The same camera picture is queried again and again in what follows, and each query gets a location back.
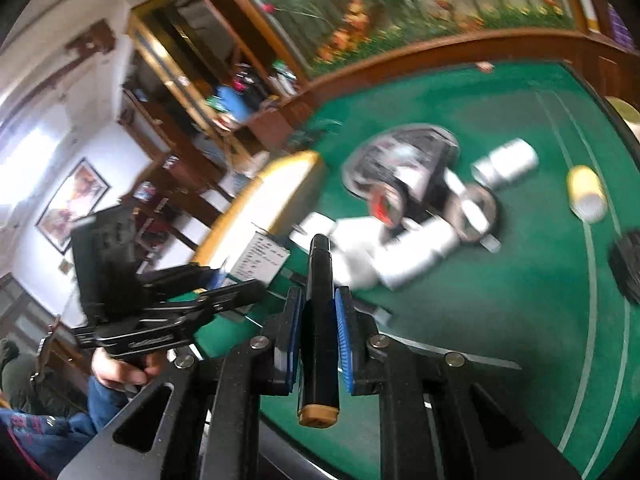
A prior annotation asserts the black electrical tape roll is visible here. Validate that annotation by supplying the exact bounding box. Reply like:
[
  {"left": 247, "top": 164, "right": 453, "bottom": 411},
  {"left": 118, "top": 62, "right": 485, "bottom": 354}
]
[{"left": 368, "top": 182, "right": 406, "bottom": 229}]

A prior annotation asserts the brown clear tape roll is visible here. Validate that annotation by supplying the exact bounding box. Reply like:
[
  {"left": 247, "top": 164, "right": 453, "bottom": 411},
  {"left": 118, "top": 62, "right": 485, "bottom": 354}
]
[{"left": 442, "top": 184, "right": 498, "bottom": 244}]

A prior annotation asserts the yellow masking tape roll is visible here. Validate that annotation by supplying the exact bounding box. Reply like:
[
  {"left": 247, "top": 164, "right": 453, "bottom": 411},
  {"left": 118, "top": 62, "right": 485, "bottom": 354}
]
[{"left": 566, "top": 165, "right": 608, "bottom": 223}]

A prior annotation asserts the person's left hand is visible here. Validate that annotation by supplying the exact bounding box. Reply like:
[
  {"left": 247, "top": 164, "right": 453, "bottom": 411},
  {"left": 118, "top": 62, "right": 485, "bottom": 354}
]
[{"left": 91, "top": 348, "right": 167, "bottom": 391}]

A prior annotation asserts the long white tube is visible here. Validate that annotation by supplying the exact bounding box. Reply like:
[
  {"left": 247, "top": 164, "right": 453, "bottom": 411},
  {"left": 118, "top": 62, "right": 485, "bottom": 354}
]
[{"left": 347, "top": 217, "right": 461, "bottom": 290}]

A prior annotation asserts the yellow taped cardboard box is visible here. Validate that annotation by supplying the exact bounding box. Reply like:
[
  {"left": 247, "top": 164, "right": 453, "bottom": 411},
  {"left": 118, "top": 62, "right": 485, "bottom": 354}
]
[{"left": 192, "top": 151, "right": 326, "bottom": 269}]

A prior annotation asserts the round mahjong table control panel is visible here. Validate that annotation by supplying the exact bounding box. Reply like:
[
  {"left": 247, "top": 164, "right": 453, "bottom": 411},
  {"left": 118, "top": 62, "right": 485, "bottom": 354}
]
[{"left": 341, "top": 124, "right": 460, "bottom": 203}]

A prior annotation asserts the blue thermos jug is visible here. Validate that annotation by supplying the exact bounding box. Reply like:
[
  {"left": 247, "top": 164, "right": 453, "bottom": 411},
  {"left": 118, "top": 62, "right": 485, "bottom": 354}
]
[{"left": 217, "top": 84, "right": 254, "bottom": 122}]

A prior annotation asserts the flower garden glass panel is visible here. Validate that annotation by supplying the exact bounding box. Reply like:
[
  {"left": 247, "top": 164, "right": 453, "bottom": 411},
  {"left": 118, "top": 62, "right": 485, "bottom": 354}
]
[{"left": 250, "top": 0, "right": 575, "bottom": 77}]

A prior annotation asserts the red bottle cap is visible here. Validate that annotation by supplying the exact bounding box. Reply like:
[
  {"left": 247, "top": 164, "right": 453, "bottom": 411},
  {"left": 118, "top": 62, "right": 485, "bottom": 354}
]
[{"left": 475, "top": 62, "right": 495, "bottom": 73}]

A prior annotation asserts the framed wall painting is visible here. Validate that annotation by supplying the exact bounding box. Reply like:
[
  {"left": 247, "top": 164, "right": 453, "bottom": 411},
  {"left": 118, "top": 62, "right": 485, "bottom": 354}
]
[{"left": 36, "top": 157, "right": 111, "bottom": 255}]

